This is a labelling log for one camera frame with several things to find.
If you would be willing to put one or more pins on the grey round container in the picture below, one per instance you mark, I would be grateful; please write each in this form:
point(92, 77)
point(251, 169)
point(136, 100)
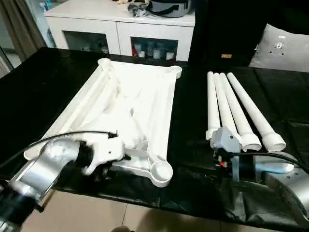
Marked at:
point(169, 9)

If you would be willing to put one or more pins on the dark rounded robot body part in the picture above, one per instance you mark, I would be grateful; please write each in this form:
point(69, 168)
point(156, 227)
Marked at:
point(122, 229)

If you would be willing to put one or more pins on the white cabinet with glass doors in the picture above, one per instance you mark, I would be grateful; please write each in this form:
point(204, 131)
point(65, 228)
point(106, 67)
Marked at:
point(108, 26)

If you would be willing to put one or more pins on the black box with gold label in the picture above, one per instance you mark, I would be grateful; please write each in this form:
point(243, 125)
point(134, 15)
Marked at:
point(224, 29)

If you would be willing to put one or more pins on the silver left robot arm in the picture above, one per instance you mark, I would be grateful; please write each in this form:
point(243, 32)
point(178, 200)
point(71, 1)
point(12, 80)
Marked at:
point(36, 169)

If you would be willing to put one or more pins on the brown curtain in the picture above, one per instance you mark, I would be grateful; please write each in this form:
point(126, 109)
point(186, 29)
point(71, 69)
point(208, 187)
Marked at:
point(21, 29)

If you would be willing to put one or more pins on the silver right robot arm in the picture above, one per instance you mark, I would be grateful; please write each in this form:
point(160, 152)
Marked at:
point(297, 183)

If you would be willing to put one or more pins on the white plastic table top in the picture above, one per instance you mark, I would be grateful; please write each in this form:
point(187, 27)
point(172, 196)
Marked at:
point(144, 96)

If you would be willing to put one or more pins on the grey cushion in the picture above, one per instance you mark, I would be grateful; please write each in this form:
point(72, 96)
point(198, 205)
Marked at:
point(289, 58)

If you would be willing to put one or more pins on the white plastic table leg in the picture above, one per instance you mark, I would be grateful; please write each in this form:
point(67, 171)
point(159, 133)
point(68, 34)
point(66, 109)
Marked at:
point(250, 104)
point(224, 104)
point(212, 104)
point(235, 104)

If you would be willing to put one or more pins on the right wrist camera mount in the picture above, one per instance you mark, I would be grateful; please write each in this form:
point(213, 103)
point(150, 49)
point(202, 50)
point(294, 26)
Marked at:
point(227, 140)

